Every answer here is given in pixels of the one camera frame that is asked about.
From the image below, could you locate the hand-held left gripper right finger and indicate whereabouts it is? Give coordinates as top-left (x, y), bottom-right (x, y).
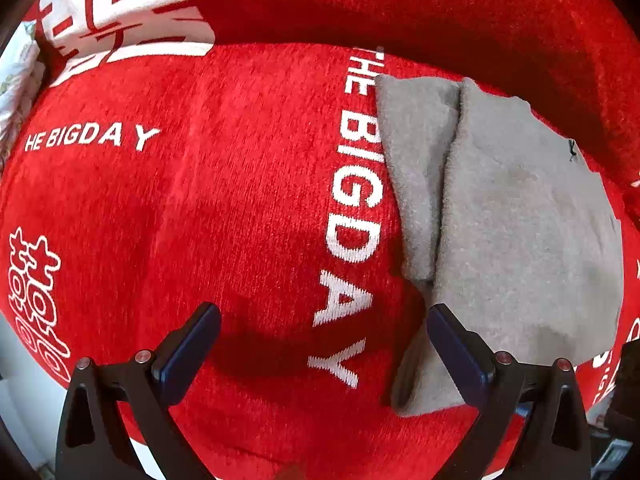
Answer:
top-left (426, 303), bottom-right (594, 480)

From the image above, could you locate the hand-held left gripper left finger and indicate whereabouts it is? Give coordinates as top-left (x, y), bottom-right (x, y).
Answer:
top-left (55, 301), bottom-right (223, 480)

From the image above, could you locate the grey sweater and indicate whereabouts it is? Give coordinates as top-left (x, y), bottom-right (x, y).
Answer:
top-left (375, 75), bottom-right (627, 418)

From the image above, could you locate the red printed blanket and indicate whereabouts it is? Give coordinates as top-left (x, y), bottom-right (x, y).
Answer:
top-left (0, 0), bottom-right (640, 480)

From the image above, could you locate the white patterned cloth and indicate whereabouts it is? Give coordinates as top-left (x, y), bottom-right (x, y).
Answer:
top-left (0, 20), bottom-right (45, 161)

